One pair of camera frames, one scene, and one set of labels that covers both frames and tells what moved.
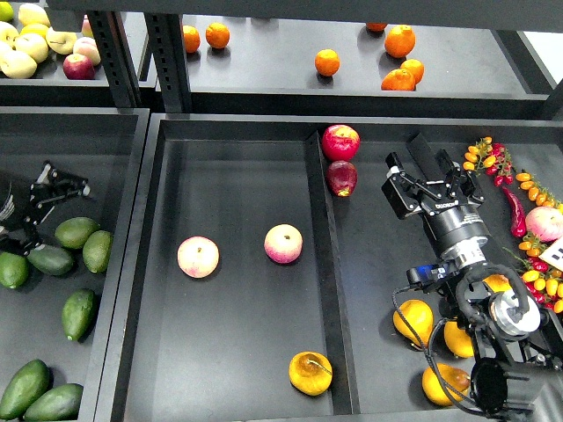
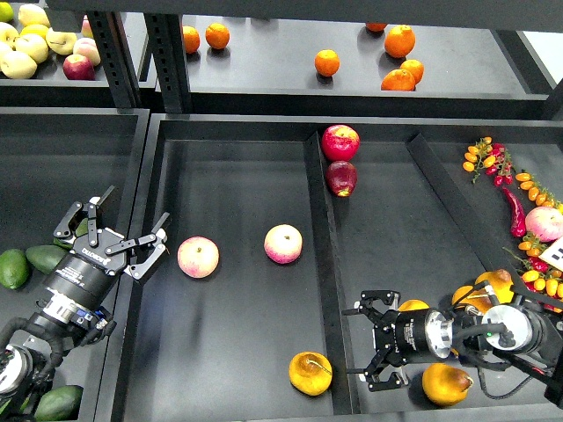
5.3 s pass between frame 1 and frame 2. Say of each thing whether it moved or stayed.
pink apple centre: stayed
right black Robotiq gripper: moved
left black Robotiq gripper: moved
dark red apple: stayed
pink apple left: stayed
